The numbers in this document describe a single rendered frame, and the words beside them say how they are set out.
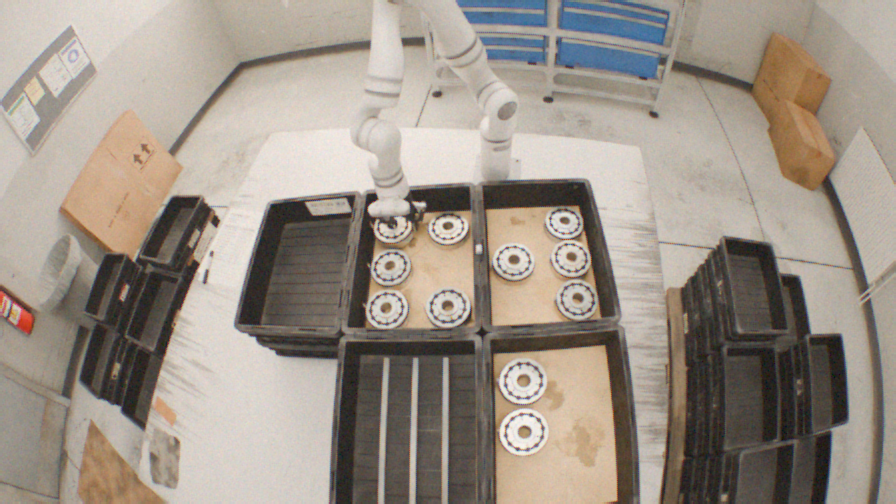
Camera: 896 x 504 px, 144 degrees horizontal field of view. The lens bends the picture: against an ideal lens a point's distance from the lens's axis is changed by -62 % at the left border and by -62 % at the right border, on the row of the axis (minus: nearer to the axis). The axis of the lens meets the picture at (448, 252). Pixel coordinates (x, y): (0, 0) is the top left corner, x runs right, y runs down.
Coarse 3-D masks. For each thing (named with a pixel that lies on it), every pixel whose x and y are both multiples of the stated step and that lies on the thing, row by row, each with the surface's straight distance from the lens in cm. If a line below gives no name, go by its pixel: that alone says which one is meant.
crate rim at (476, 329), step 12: (372, 192) 101; (360, 204) 99; (360, 216) 98; (360, 228) 94; (348, 276) 88; (348, 288) 86; (480, 288) 81; (348, 300) 87; (480, 300) 79; (348, 312) 84; (480, 312) 78; (348, 324) 83; (480, 324) 77
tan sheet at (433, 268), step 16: (416, 240) 100; (416, 256) 98; (432, 256) 97; (448, 256) 97; (464, 256) 96; (416, 272) 96; (432, 272) 95; (448, 272) 94; (464, 272) 94; (416, 288) 93; (432, 288) 93; (464, 288) 92; (416, 304) 92; (416, 320) 90
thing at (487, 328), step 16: (480, 192) 95; (592, 192) 99; (480, 208) 94; (592, 208) 95; (480, 224) 89; (480, 240) 86; (480, 256) 84; (608, 256) 88; (480, 272) 82; (608, 272) 86; (576, 320) 80; (592, 320) 80; (608, 320) 81
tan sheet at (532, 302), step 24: (504, 216) 103; (528, 216) 103; (504, 240) 98; (528, 240) 99; (504, 288) 92; (528, 288) 92; (552, 288) 93; (504, 312) 89; (528, 312) 90; (552, 312) 90
